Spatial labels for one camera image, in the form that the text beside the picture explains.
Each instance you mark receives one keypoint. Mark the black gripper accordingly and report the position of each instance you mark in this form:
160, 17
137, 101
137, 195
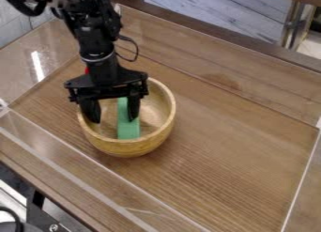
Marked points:
109, 81

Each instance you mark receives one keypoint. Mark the green stick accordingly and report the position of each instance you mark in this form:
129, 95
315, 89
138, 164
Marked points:
128, 128

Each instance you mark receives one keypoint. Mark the brown wooden bowl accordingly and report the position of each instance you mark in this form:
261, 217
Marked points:
157, 115

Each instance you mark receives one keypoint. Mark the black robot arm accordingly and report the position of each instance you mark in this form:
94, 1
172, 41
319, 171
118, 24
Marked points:
94, 24

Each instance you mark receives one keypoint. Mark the clear acrylic tray wall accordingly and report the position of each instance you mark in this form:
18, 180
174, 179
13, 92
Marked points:
103, 200

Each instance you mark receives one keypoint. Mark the black table leg bracket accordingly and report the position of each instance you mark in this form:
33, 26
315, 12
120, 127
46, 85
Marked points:
38, 217

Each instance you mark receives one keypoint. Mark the wooden chair frame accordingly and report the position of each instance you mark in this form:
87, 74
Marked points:
299, 21

